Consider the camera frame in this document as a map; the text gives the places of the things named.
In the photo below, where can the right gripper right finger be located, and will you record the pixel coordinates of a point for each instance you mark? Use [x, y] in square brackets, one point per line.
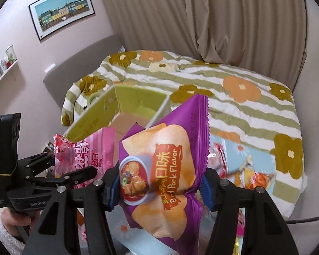
[265, 230]

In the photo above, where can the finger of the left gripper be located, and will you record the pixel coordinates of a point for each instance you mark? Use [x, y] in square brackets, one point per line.
[77, 177]

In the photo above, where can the wall shelf with jars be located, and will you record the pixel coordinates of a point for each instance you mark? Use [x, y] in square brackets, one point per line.
[8, 62]

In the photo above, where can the grey headboard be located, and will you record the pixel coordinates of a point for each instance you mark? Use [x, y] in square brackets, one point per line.
[60, 78]

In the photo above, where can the person's left hand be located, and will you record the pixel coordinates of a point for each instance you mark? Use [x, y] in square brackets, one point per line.
[11, 221]

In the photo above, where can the purple braised pork chips bag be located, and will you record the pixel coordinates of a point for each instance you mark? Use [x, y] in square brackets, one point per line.
[160, 171]

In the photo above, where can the framed houses picture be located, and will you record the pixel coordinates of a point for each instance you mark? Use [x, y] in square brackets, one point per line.
[49, 16]

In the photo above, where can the red white snack packet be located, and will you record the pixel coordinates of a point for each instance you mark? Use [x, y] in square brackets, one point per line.
[217, 159]

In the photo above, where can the pink snack bag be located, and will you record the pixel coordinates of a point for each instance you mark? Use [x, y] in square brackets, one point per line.
[96, 150]

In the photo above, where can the green cardboard box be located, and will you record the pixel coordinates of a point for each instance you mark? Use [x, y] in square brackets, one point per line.
[121, 106]

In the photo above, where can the beige curtain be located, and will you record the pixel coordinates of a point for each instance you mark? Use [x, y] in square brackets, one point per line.
[265, 36]

